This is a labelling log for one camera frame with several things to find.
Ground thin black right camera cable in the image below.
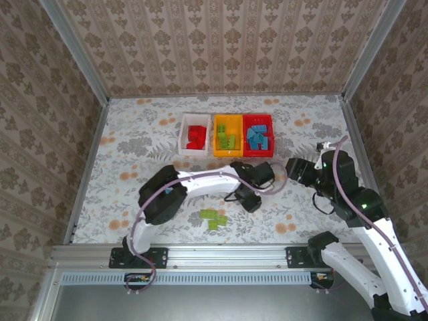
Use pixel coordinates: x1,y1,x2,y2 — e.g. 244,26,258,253
312,192,336,216

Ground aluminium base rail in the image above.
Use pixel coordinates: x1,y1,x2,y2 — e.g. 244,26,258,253
49,243,411,268

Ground small black connector board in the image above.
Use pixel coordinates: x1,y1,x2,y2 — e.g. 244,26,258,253
309,271,335,290
124,272,152,290

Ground aluminium side rail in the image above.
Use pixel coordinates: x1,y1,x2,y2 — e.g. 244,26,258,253
63,98,111,247
339,95,395,245

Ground white plastic container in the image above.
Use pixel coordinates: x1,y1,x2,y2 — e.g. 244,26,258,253
177,113,212,156

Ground red plastic container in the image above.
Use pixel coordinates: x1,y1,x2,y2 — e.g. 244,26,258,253
242,114,276,158

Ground grey slotted cable duct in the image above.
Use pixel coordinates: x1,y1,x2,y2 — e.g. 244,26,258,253
61,271,314,286

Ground aluminium frame post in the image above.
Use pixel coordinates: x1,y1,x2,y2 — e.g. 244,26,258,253
341,0,409,101
39,0,111,103

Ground yellow plastic container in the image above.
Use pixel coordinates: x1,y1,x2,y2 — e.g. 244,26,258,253
213,114,244,158

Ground grey metal panel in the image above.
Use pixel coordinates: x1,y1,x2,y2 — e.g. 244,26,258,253
49,284,379,321

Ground thin aluminium wall rail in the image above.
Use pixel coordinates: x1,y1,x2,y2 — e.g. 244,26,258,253
108,93,344,99

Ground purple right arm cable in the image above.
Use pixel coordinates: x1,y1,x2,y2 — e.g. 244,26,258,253
312,135,428,312

